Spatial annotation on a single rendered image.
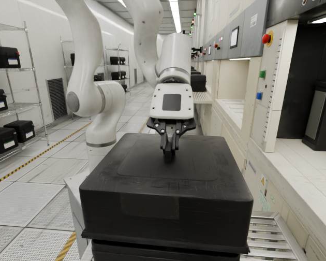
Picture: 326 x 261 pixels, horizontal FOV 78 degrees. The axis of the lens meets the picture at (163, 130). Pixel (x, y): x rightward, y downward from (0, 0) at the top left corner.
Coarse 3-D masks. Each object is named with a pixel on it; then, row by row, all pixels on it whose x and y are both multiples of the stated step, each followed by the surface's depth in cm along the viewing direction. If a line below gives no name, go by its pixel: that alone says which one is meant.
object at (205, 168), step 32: (128, 160) 43; (160, 160) 43; (192, 160) 43; (224, 160) 43; (96, 192) 33; (128, 192) 32; (160, 192) 32; (192, 192) 32; (224, 192) 32; (96, 224) 35; (128, 224) 34; (160, 224) 34; (192, 224) 33; (224, 224) 32
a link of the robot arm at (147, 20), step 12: (132, 0) 53; (144, 0) 52; (156, 0) 53; (132, 12) 54; (144, 12) 53; (156, 12) 53; (144, 24) 55; (156, 24) 56; (144, 36) 57; (156, 36) 61; (144, 48) 59; (156, 48) 63; (144, 60) 60; (156, 60) 62; (144, 72) 60; (156, 84) 60
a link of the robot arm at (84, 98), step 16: (64, 0) 62; (80, 0) 62; (80, 16) 65; (80, 32) 66; (96, 32) 68; (80, 48) 68; (96, 48) 69; (80, 64) 68; (96, 64) 70; (80, 80) 67; (80, 96) 67; (96, 96) 70; (80, 112) 69; (96, 112) 73
